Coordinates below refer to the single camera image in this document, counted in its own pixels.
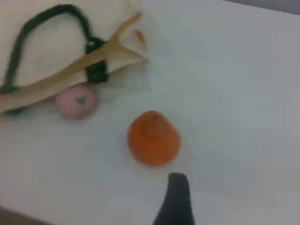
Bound pink bun with green leaf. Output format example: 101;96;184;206
55;84;97;120

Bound orange persimmon toy with stem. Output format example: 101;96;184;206
127;110;181;167

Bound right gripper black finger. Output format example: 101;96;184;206
152;172;195;225

